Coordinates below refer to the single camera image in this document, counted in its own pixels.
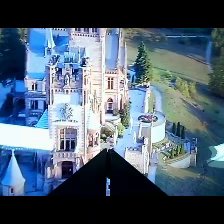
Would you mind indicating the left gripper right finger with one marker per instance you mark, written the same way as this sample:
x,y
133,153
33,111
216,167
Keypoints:
x,y
128,181

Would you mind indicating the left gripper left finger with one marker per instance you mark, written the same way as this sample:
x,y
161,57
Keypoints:
x,y
90,180

